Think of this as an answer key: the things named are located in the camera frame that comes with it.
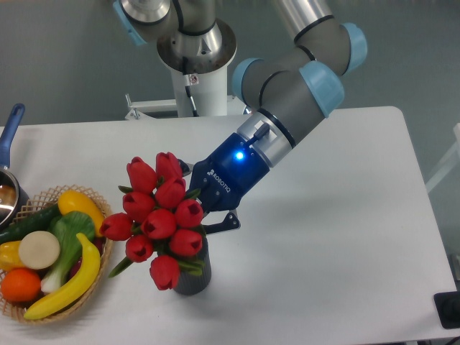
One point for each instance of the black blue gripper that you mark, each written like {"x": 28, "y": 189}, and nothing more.
{"x": 224, "y": 177}

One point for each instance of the red tulip bouquet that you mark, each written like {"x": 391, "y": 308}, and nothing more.
{"x": 156, "y": 204}

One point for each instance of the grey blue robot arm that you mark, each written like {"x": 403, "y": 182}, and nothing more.
{"x": 288, "y": 98}

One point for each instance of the dark grey ribbed vase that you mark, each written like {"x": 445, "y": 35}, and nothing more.
{"x": 190, "y": 248}

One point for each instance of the red fruit in basket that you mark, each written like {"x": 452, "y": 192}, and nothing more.
{"x": 99, "y": 243}

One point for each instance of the yellow banana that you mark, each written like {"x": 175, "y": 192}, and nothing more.
{"x": 72, "y": 289}

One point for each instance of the yellow lemon squash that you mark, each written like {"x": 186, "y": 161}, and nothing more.
{"x": 72, "y": 200}

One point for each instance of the green bok choy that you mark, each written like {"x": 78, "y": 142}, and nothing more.
{"x": 65, "y": 229}

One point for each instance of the dark green cucumber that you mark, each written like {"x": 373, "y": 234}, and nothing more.
{"x": 37, "y": 221}

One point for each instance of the beige round disc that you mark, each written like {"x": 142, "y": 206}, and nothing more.
{"x": 39, "y": 250}

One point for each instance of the yellow bell pepper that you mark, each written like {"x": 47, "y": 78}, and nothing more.
{"x": 9, "y": 256}

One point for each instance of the orange fruit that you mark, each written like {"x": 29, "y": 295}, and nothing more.
{"x": 21, "y": 285}

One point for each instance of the black device at edge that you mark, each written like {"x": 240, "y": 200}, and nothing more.
{"x": 447, "y": 306}

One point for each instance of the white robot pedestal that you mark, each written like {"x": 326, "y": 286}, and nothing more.
{"x": 198, "y": 68}

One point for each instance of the blue handled saucepan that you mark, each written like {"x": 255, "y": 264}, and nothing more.
{"x": 13, "y": 196}

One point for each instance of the white frame at right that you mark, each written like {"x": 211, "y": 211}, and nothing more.
{"x": 446, "y": 164}

